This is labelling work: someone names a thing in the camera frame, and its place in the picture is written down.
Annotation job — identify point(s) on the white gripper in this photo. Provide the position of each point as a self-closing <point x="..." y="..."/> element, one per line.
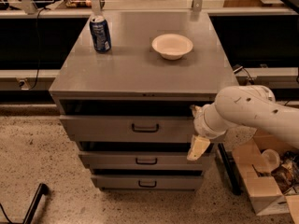
<point x="201" y="123"/>

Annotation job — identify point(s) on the grey top drawer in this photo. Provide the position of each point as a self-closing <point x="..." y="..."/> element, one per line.
<point x="129" y="129"/>

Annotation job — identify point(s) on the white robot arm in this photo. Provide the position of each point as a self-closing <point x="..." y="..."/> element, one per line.
<point x="252" y="106"/>

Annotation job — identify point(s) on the grey metal drawer cabinet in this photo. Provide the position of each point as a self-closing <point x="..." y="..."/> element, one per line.
<point x="132" y="79"/>

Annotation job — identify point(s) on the grey bottom drawer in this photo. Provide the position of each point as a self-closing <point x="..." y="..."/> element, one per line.
<point x="176" y="182"/>

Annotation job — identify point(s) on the black bar on floor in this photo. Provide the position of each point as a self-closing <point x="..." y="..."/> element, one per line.
<point x="229" y="169"/>

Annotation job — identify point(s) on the clear plastic cup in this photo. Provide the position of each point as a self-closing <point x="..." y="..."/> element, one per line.
<point x="272" y="159"/>

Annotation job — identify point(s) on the cardboard box with trash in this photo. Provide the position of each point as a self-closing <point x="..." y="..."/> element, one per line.
<point x="264" y="193"/>

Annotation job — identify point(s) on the white paper bowl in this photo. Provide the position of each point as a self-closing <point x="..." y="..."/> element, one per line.
<point x="171" y="46"/>

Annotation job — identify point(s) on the blue soda can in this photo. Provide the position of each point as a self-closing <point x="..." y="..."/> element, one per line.
<point x="100" y="34"/>

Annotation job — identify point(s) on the black chair leg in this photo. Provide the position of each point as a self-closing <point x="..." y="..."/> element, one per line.
<point x="41" y="191"/>

